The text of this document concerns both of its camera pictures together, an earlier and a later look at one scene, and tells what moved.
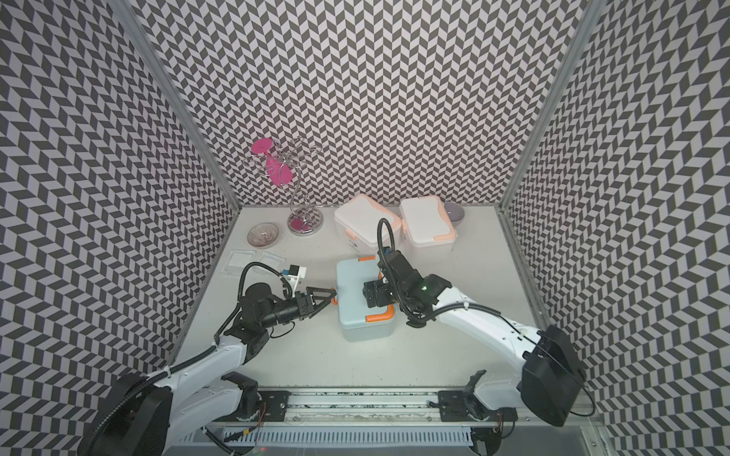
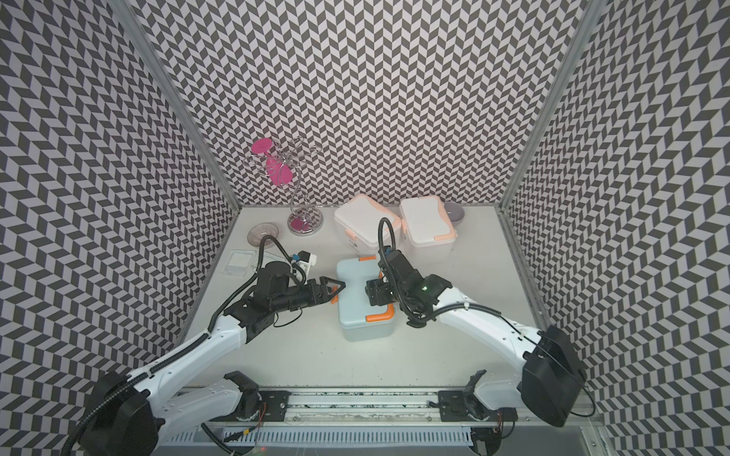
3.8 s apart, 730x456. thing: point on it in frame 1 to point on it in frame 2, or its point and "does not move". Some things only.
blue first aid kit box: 357,322 does not move
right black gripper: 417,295 does not move
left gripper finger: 319,296 to 324,280
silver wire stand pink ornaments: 281,161 does not move
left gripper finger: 325,304 to 327,297
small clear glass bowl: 262,235 does not move
